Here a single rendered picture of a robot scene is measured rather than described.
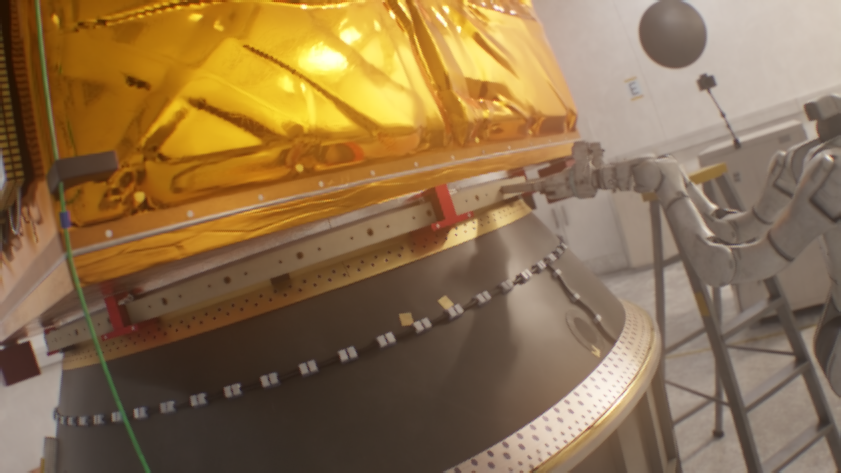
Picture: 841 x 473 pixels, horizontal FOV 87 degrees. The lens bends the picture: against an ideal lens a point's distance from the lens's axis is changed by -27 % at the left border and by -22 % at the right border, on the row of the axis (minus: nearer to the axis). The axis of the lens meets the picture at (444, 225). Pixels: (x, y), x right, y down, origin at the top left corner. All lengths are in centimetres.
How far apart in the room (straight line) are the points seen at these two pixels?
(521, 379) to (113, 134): 89
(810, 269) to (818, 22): 474
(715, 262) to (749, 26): 752
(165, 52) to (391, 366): 70
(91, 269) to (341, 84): 64
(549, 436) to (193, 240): 75
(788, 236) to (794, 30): 756
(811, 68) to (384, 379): 793
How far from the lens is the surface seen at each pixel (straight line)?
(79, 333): 140
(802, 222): 106
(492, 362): 116
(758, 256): 110
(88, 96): 91
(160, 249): 90
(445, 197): 124
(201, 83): 98
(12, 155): 95
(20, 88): 97
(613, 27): 885
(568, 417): 118
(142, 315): 123
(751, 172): 449
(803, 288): 468
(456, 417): 109
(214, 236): 96
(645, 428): 148
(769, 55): 850
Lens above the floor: 168
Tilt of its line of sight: 1 degrees down
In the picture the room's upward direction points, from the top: 18 degrees counter-clockwise
